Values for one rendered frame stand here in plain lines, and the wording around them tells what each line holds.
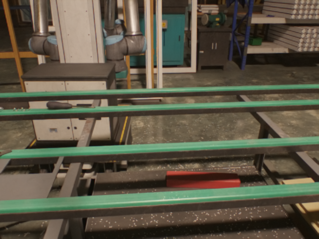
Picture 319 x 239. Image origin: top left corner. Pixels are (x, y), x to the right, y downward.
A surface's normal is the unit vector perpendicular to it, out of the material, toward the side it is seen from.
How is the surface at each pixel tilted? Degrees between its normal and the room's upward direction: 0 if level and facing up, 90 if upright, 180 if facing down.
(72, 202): 0
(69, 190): 0
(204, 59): 90
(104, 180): 0
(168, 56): 90
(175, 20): 90
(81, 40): 90
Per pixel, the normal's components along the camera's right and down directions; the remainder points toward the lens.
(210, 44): 0.08, 0.43
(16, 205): 0.00, -0.90
